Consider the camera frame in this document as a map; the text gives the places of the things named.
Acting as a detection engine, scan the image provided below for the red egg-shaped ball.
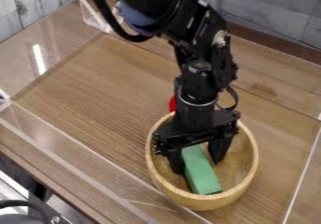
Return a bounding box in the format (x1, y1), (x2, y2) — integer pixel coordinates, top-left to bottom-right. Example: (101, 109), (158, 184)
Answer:
(170, 96), (176, 112)

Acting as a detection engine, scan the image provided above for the black cable lower left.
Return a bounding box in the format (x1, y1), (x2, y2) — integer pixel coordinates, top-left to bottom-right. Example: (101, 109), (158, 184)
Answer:
(0, 199), (31, 224)

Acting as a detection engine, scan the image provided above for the light wooden bowl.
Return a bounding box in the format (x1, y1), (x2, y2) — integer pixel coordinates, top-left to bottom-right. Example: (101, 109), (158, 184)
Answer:
(146, 112), (259, 211)

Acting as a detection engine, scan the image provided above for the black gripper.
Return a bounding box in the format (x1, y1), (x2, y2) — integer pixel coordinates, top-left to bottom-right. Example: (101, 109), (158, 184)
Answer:
(152, 86), (241, 174)

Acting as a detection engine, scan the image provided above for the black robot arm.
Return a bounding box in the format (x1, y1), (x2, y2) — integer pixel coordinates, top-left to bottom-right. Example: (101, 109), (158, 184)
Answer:
(93, 0), (241, 174)

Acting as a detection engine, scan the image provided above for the green rectangular block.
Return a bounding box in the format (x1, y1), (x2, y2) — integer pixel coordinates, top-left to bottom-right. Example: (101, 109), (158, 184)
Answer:
(182, 145), (223, 195)

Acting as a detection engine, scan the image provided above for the black metal mount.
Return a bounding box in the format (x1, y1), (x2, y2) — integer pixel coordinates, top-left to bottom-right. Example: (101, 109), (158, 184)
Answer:
(29, 193), (73, 224)

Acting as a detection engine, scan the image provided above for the clear acrylic corner bracket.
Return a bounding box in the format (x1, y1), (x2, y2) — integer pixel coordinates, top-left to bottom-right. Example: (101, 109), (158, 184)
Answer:
(79, 0), (113, 33)

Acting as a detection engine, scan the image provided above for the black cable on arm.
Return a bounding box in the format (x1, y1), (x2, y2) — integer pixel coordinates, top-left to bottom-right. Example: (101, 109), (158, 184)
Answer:
(214, 85), (240, 113)

